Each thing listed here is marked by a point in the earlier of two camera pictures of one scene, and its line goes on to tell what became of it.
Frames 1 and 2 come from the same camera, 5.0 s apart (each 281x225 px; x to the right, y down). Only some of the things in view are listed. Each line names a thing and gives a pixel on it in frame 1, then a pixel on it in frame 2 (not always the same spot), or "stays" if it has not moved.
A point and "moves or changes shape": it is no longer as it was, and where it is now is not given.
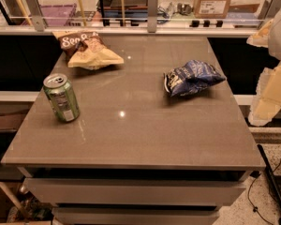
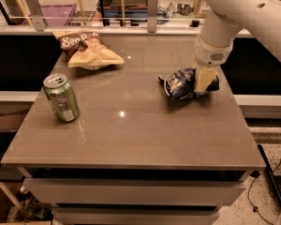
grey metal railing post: [152, 10] stays
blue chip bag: [192, 78] moves or changes shape
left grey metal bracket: [36, 9] stays
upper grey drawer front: [134, 191] stays
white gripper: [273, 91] to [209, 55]
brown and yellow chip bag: [86, 50] stays
